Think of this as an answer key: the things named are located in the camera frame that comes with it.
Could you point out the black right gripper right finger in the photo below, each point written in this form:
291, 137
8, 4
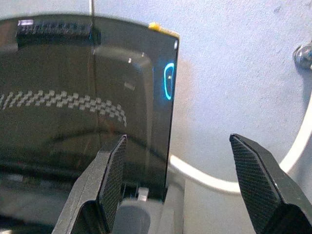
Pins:
256, 185

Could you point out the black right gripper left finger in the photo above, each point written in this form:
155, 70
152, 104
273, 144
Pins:
97, 195

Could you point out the grey top-load washing machine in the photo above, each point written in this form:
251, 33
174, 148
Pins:
136, 217

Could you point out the dark glass washer lid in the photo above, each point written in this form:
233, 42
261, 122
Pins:
61, 73

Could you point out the silver metal tap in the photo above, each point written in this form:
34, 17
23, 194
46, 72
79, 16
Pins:
303, 57

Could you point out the small yellow pad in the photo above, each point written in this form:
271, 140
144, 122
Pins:
156, 26

